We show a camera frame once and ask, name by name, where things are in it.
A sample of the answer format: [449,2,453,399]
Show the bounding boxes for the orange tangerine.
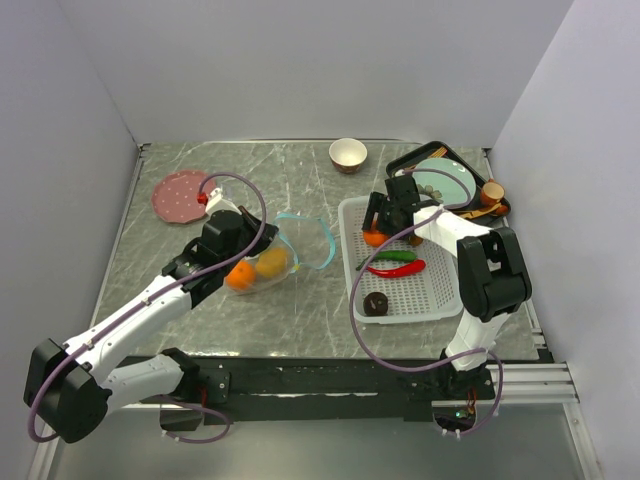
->
[362,230,390,248]
[225,260,257,292]

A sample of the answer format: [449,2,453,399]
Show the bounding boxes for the yellow orange mango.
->
[255,247,289,279]

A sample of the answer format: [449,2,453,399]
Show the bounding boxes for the clear zip top bag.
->
[224,213,336,295]

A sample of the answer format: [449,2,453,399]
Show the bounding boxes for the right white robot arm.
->
[363,174,532,398]

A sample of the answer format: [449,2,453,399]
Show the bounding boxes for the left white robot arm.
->
[24,209,279,443]

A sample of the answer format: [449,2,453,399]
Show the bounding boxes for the brown kiwi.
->
[407,234,423,247]

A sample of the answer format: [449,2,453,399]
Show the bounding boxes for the green chili pepper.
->
[372,250,419,265]

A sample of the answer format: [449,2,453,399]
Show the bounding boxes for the light green plate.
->
[412,158,476,207]

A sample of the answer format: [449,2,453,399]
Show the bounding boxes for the red chili pepper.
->
[367,259,426,279]

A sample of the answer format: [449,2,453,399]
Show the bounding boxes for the black tray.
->
[393,141,510,226]

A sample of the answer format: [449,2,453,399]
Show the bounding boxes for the pink dotted plate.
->
[151,170,207,224]

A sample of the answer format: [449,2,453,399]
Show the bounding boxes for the white plastic basket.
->
[338,196,463,324]

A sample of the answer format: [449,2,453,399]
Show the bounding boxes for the white ceramic bowl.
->
[329,138,368,174]

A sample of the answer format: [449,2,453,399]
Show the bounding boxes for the wooden chopsticks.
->
[386,145,448,178]

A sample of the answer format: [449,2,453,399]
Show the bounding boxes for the wooden spoon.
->
[456,202,503,220]

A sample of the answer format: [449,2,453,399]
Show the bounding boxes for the dark purple mangosteen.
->
[362,292,389,317]

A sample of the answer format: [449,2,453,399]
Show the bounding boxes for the small brown cup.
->
[480,179,505,207]

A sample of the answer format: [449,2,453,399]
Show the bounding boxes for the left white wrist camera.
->
[197,187,240,216]

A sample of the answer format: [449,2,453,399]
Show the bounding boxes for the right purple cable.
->
[348,167,504,437]

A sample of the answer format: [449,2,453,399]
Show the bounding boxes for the purple cable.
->
[27,172,267,445]
[348,167,504,437]

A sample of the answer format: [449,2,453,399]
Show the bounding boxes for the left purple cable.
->
[27,172,267,445]

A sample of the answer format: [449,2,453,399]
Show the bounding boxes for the black base frame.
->
[139,353,496,434]

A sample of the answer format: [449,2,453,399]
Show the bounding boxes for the aluminium rail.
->
[114,362,581,411]

